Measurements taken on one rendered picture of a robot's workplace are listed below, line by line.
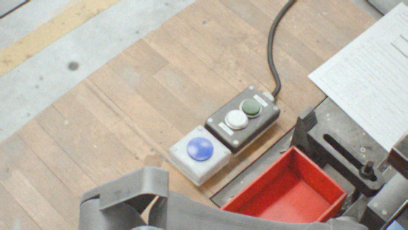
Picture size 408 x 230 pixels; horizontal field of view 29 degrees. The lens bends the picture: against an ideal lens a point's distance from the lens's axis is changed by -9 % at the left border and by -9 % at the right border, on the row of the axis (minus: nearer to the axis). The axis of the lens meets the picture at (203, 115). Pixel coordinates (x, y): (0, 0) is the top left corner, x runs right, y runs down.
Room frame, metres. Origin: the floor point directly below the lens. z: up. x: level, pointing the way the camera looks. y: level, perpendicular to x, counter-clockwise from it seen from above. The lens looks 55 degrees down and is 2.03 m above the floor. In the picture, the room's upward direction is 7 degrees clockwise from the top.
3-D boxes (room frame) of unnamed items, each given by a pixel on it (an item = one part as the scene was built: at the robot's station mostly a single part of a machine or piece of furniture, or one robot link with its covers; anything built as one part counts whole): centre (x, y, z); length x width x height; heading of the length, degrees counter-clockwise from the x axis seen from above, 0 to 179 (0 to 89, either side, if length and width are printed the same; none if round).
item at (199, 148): (0.70, 0.00, 0.93); 0.04 x 0.04 x 0.02
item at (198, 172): (0.70, 0.00, 0.90); 0.07 x 0.07 x 0.06; 51
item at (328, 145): (0.69, -0.23, 0.95); 0.15 x 0.03 x 0.10; 51
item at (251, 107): (0.78, -0.07, 0.93); 0.03 x 0.03 x 0.02
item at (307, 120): (0.73, -0.17, 0.95); 0.06 x 0.03 x 0.09; 51
